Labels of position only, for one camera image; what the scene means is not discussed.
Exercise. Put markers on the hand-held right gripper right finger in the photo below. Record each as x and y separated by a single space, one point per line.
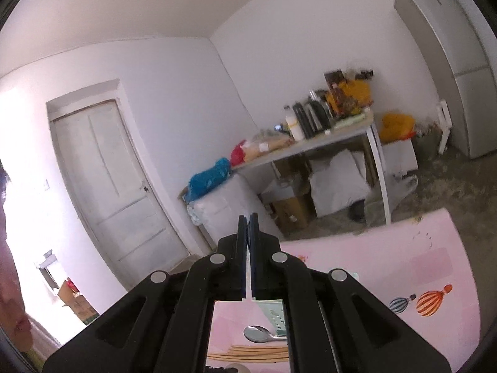
254 248

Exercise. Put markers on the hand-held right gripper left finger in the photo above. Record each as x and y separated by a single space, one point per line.
242 248

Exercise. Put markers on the metal spoon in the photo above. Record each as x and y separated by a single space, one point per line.
256 334

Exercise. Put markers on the pile of wooden chopsticks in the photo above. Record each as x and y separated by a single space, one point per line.
252 353

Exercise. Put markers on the bedding in clear bag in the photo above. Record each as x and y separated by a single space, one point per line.
229 209

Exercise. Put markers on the cardboard box under desk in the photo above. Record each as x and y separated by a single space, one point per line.
291 213

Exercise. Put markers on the blue plastic bag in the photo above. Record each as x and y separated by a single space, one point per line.
209 178

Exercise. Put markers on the red plastic bag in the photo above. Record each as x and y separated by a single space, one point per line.
237 154

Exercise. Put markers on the clear bag of snacks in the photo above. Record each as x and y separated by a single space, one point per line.
268 143

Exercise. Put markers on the white desk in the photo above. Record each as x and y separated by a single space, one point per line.
310 143

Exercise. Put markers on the white bottle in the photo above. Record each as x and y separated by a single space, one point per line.
296 126

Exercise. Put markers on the pink printed tablecloth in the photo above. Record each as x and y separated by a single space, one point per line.
388 256

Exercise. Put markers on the black thermos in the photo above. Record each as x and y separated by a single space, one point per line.
302 120

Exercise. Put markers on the white door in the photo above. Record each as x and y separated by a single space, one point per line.
116 186

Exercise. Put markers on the black kettle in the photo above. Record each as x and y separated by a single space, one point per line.
319 112

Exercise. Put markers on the small cardboard box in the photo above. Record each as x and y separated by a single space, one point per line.
79 305

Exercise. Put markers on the white box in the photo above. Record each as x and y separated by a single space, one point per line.
402 157

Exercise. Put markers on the yellow plastic bag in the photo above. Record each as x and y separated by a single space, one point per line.
398 126

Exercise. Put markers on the white plastic stool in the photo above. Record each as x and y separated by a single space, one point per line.
443 128

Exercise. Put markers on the silver refrigerator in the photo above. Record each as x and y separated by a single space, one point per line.
458 66

